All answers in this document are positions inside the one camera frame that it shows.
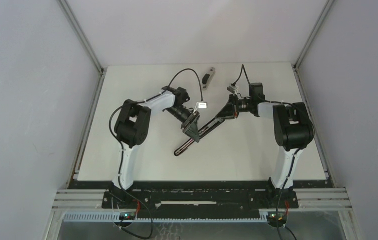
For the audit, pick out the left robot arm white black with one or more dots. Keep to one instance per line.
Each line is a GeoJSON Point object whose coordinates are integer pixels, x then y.
{"type": "Point", "coordinates": [132, 126]}

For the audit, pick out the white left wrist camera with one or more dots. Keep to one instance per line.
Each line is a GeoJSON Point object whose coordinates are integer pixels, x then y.
{"type": "Point", "coordinates": [201, 105]}

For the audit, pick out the left controller board with wires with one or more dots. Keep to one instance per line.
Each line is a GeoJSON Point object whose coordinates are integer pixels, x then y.
{"type": "Point", "coordinates": [133, 216]}

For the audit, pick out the controller board with wires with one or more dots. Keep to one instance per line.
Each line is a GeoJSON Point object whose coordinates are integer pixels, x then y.
{"type": "Point", "coordinates": [133, 216]}
{"type": "Point", "coordinates": [278, 221]}

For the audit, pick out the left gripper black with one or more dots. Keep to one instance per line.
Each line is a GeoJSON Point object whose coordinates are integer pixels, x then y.
{"type": "Point", "coordinates": [189, 127]}

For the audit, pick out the silver black staple remover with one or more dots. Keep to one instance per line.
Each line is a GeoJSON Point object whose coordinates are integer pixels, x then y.
{"type": "Point", "coordinates": [206, 79]}

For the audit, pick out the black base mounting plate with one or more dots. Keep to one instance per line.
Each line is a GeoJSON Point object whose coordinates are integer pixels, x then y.
{"type": "Point", "coordinates": [200, 199]}

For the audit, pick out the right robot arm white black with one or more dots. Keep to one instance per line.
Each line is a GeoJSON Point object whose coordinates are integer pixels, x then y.
{"type": "Point", "coordinates": [292, 128]}

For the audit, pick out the right controller board with wires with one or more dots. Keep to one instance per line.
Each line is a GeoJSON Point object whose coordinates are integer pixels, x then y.
{"type": "Point", "coordinates": [278, 221]}

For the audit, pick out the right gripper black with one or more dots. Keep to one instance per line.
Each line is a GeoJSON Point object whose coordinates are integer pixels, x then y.
{"type": "Point", "coordinates": [227, 111]}

